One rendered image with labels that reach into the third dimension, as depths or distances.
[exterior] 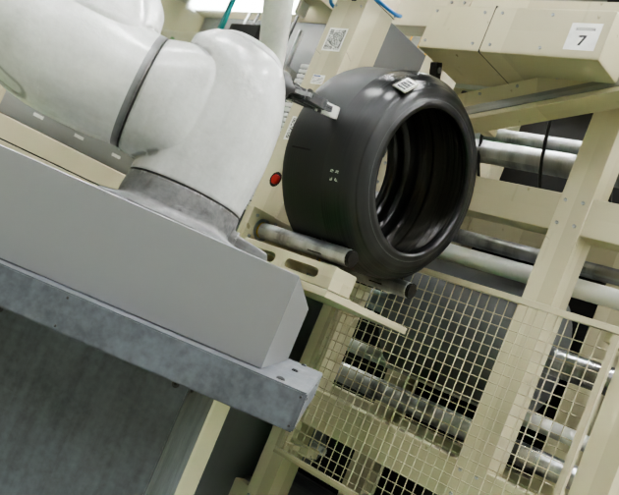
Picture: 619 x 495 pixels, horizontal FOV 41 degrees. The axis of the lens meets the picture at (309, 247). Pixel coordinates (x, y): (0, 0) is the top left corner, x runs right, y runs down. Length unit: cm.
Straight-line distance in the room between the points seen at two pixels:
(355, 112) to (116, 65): 109
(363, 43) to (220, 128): 152
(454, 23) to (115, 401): 193
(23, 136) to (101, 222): 137
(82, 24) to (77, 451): 49
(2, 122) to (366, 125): 90
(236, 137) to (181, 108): 7
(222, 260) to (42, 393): 26
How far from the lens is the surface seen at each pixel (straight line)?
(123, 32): 105
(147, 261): 87
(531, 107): 253
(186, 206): 100
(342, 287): 204
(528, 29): 249
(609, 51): 238
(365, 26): 251
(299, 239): 215
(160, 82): 102
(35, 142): 226
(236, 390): 80
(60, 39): 104
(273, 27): 161
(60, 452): 97
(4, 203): 92
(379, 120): 203
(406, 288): 225
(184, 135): 101
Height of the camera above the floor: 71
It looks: 5 degrees up
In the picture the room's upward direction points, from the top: 23 degrees clockwise
